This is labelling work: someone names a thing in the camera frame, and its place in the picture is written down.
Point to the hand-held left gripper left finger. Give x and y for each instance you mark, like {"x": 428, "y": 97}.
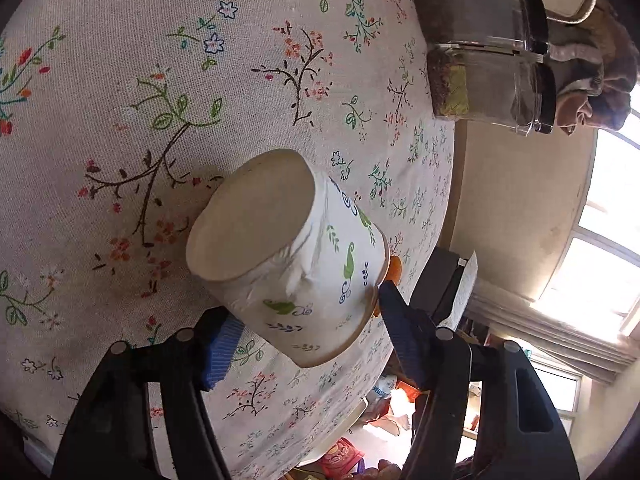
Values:
{"x": 220, "y": 355}

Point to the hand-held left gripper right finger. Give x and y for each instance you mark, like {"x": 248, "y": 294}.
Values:
{"x": 402, "y": 330}

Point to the white floral paper cup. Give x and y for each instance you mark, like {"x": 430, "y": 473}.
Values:
{"x": 260, "y": 220}

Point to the white printed bag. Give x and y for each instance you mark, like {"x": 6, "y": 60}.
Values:
{"x": 384, "y": 387}

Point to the small orange object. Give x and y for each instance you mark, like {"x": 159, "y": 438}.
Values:
{"x": 395, "y": 267}

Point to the dark grey ottoman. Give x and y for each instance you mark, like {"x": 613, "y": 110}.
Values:
{"x": 440, "y": 275}

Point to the quilted light blue cushion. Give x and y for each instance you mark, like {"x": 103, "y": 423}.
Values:
{"x": 467, "y": 285}

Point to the grey curtain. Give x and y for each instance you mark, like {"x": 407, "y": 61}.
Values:
{"x": 550, "y": 340}

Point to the small side window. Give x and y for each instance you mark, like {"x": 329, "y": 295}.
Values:
{"x": 555, "y": 395}

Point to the large window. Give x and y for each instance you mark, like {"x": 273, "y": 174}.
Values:
{"x": 610, "y": 185}

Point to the clear jar with yellow contents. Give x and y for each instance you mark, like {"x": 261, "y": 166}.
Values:
{"x": 495, "y": 90}

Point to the floral tablecloth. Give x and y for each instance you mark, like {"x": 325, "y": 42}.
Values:
{"x": 150, "y": 60}

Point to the clear jar with dark contents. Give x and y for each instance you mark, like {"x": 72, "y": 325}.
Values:
{"x": 475, "y": 15}

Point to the brown blanket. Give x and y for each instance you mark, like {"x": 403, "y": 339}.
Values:
{"x": 610, "y": 75}

